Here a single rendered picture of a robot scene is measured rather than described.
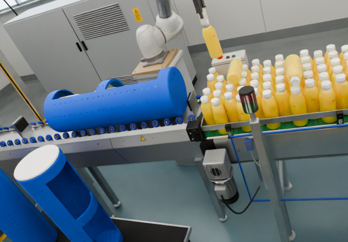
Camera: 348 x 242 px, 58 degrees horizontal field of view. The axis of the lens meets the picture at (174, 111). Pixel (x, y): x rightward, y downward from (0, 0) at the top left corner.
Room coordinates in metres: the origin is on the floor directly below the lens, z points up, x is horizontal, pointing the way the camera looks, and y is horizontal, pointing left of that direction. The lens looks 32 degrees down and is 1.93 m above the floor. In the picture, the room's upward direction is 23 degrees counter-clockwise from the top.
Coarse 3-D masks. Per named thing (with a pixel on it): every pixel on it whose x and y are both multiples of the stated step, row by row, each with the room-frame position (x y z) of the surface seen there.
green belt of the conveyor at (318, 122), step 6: (312, 120) 1.17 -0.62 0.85; (318, 120) 1.10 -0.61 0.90; (342, 120) 1.04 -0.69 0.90; (264, 126) 1.21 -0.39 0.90; (282, 126) 1.16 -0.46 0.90; (288, 126) 1.14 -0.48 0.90; (294, 126) 1.12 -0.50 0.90; (300, 126) 1.11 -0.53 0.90; (306, 126) 1.09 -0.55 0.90; (210, 132) 1.34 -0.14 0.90; (216, 132) 1.32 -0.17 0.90; (234, 132) 1.26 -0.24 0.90; (240, 132) 1.24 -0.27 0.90; (246, 132) 1.22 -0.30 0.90
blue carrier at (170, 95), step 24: (168, 72) 1.54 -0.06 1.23; (48, 96) 1.92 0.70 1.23; (72, 96) 1.79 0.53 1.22; (96, 96) 1.69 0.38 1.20; (120, 96) 1.60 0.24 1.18; (144, 96) 1.51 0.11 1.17; (168, 96) 1.44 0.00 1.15; (48, 120) 1.82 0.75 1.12; (72, 120) 1.73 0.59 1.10; (96, 120) 1.66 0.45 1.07; (120, 120) 1.60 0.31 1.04; (144, 120) 1.56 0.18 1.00
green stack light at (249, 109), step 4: (256, 100) 1.02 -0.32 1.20; (244, 104) 1.02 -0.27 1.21; (248, 104) 1.01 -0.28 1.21; (252, 104) 1.01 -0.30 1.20; (256, 104) 1.01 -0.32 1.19; (244, 108) 1.02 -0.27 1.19; (248, 108) 1.01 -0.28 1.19; (252, 108) 1.01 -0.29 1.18; (256, 108) 1.01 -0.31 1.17; (244, 112) 1.03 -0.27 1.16; (248, 112) 1.02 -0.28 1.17; (252, 112) 1.01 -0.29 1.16
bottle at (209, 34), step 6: (204, 30) 1.55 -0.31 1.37; (210, 30) 1.53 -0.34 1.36; (204, 36) 1.55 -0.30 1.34; (210, 36) 1.53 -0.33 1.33; (216, 36) 1.54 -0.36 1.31; (210, 42) 1.53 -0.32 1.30; (216, 42) 1.53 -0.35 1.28; (210, 48) 1.53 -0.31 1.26; (216, 48) 1.52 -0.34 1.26; (210, 54) 1.55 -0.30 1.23; (216, 54) 1.52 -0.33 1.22
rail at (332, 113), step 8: (312, 112) 1.07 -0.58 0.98; (320, 112) 1.05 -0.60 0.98; (328, 112) 1.04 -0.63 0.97; (344, 112) 1.01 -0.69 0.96; (248, 120) 1.21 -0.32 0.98; (264, 120) 1.17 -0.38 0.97; (272, 120) 1.15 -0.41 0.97; (280, 120) 1.13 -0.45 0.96; (288, 120) 1.12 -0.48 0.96; (296, 120) 1.10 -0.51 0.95; (208, 128) 1.29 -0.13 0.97; (216, 128) 1.27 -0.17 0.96; (224, 128) 1.26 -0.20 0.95
